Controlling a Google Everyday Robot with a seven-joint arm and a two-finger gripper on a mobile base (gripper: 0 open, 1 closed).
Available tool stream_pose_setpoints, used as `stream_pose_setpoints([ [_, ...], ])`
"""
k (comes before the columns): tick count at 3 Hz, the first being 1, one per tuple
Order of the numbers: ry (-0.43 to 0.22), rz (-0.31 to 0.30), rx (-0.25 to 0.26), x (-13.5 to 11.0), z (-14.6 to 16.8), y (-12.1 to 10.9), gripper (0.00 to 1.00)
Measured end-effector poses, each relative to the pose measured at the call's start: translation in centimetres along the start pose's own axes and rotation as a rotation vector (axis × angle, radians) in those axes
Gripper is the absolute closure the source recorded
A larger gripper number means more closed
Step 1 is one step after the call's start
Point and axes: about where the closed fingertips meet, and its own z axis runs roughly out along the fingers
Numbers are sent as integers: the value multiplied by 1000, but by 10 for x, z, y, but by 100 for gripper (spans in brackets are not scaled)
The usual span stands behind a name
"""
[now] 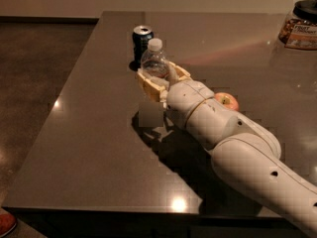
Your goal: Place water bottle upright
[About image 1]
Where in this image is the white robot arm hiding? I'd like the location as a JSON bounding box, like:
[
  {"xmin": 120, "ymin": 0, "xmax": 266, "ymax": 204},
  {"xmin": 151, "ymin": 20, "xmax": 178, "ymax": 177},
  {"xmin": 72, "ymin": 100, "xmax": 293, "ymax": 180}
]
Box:
[{"xmin": 137, "ymin": 62, "xmax": 317, "ymax": 238}]

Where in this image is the clear plastic water bottle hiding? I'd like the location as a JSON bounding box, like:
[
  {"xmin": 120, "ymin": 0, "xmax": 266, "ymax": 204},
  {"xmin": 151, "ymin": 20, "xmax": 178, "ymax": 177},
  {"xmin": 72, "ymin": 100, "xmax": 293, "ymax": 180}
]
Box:
[{"xmin": 141, "ymin": 38, "xmax": 169, "ymax": 78}]

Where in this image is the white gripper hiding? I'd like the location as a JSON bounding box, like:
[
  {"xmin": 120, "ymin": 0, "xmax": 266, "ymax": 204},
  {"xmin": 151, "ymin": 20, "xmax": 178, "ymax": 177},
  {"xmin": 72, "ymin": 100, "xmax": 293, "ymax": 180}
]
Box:
[{"xmin": 136, "ymin": 61, "xmax": 214, "ymax": 129}]

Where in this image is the red shoe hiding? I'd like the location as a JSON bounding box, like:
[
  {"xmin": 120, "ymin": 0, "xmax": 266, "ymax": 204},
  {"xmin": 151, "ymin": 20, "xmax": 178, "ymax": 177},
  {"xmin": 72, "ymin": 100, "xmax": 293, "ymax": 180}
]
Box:
[{"xmin": 0, "ymin": 213, "xmax": 17, "ymax": 238}]

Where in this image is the dark blue soda can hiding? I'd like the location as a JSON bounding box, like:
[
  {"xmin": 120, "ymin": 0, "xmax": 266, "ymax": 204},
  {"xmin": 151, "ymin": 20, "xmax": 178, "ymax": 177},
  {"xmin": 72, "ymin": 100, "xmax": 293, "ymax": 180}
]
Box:
[{"xmin": 132, "ymin": 25, "xmax": 154, "ymax": 68}]

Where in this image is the red apple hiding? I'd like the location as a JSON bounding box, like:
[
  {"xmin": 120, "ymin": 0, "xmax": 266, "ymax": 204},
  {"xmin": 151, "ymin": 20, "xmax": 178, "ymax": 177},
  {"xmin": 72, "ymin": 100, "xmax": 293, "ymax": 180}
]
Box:
[{"xmin": 215, "ymin": 92, "xmax": 239, "ymax": 111}]

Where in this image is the snack jar with black lid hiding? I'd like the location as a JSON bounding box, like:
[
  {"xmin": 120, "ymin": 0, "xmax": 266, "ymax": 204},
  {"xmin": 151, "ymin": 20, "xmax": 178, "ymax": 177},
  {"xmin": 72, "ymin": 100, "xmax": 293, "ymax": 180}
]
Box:
[{"xmin": 278, "ymin": 0, "xmax": 317, "ymax": 51}]

